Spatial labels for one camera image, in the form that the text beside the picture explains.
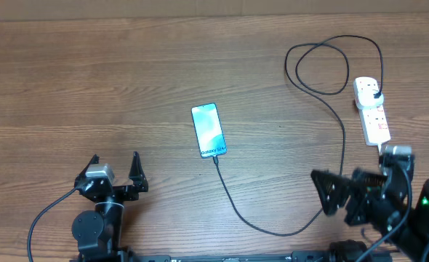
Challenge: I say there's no white charger plug adapter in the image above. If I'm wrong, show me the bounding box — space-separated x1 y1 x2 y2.
355 90 384 110

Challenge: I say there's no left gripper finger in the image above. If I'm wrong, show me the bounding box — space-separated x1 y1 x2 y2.
129 151 148 192
84 154 100 171

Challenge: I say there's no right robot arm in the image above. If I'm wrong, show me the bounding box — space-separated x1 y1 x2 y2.
310 153 429 261

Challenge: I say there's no white power strip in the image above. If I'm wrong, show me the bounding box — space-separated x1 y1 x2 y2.
352 76 392 147

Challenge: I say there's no Galaxy S24+ smartphone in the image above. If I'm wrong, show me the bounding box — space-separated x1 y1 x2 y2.
191 103 228 158

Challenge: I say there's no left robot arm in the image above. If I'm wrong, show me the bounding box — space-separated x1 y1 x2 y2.
71 152 148 261

